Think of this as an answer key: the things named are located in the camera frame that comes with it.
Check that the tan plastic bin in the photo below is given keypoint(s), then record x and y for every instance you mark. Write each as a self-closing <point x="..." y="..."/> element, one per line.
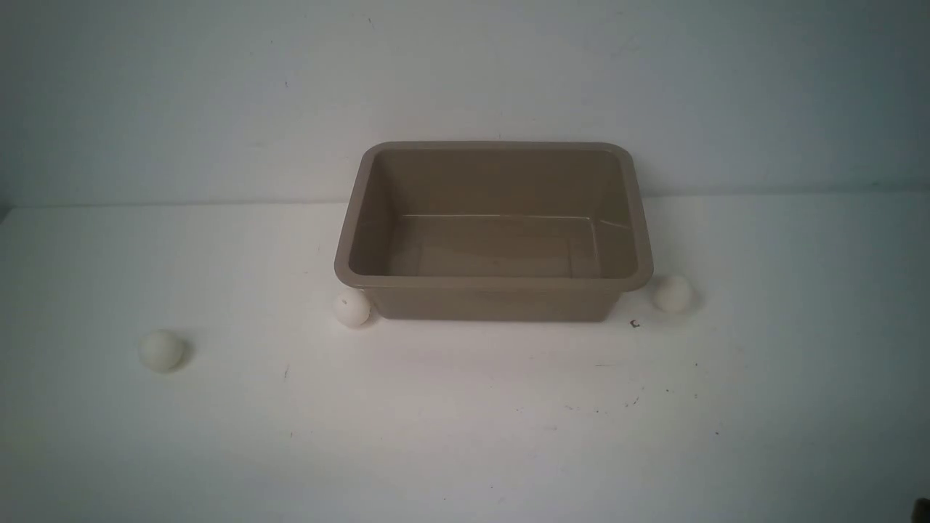
<point x="495" y="231"/>

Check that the white ball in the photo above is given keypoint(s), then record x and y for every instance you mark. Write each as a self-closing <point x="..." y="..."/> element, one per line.
<point x="673" y="294"/>
<point x="352" y="308"/>
<point x="161" y="351"/>

